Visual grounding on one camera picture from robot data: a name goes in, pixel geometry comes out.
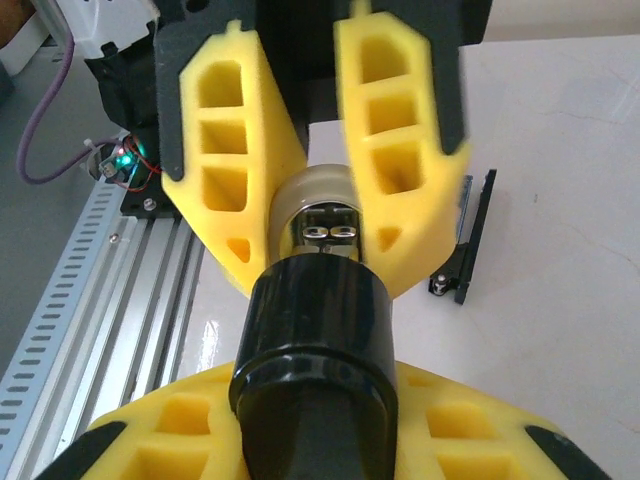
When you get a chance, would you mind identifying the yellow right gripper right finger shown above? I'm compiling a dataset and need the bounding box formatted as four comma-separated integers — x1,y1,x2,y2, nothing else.
394,362,614,480

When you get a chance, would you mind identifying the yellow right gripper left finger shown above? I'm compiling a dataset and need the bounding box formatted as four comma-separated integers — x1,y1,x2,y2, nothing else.
49,360,251,480

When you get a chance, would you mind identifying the grey and black stapler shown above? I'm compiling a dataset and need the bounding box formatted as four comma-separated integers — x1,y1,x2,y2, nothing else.
428,168,499,306

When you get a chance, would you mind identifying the wide aluminium base rail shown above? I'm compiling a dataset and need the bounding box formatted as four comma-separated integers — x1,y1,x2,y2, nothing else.
0,212,206,480

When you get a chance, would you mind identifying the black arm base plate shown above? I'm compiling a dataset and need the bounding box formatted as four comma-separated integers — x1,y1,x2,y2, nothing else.
119,187,184,221

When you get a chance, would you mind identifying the grey slotted cable duct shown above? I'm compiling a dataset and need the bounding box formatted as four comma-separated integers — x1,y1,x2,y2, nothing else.
0,174,131,451

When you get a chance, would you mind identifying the purple cable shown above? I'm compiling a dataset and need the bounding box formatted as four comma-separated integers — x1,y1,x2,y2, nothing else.
17,34,94,184

